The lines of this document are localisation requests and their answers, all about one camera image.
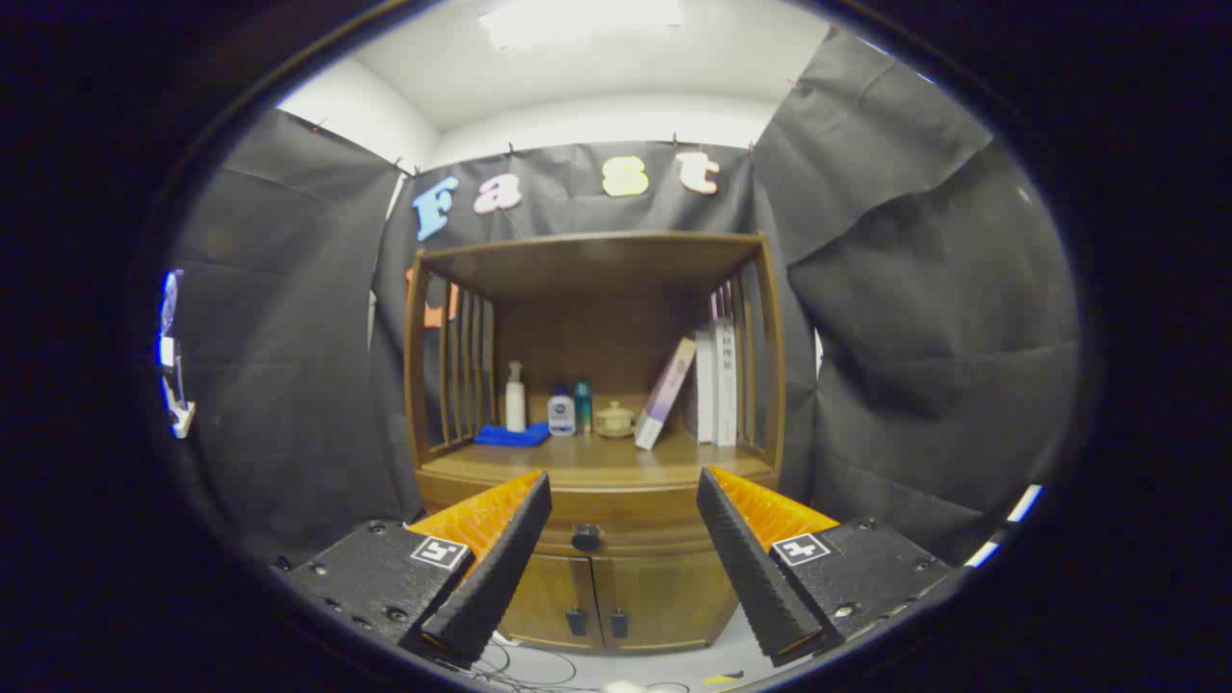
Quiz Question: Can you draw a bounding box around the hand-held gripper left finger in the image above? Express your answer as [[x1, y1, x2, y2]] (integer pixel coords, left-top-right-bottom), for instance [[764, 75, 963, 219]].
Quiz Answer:
[[274, 470, 554, 672]]

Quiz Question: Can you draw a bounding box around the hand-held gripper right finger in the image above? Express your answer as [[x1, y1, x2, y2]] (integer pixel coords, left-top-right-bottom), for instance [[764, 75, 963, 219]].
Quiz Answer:
[[695, 466, 954, 667]]

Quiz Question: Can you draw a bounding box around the wooden cabinet door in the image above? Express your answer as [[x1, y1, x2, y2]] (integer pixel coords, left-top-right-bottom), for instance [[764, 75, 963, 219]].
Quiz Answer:
[[499, 553, 605, 651], [592, 553, 739, 653]]

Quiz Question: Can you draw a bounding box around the wooden countertop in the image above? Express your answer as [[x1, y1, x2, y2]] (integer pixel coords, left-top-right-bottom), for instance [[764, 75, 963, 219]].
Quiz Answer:
[[421, 428, 779, 487]]

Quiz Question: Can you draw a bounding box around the wooden cabinet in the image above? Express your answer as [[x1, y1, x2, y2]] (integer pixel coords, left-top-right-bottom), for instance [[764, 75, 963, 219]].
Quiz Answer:
[[404, 231, 785, 655]]

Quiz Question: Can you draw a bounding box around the blue cloth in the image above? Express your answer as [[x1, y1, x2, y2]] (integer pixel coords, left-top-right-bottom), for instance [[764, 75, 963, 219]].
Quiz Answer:
[[474, 422, 552, 448]]

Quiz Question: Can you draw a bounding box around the white book with black lettering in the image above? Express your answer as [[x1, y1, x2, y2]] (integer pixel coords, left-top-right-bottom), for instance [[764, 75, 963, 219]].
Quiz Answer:
[[714, 318, 739, 448]]

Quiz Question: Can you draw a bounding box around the plain white book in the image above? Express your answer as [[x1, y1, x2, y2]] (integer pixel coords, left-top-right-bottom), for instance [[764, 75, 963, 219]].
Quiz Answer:
[[693, 327, 717, 444]]

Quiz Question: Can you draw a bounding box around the pink purple book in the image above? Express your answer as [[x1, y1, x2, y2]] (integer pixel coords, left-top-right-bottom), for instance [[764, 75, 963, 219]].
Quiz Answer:
[[634, 337, 698, 450]]

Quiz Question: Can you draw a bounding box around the white and blue equipment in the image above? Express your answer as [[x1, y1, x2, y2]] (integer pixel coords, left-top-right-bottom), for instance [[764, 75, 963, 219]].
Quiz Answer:
[[159, 269, 196, 439]]

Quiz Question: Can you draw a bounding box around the tangle of black cables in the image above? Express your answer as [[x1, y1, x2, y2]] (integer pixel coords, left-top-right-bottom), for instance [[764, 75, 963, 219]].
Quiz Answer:
[[476, 637, 694, 693]]

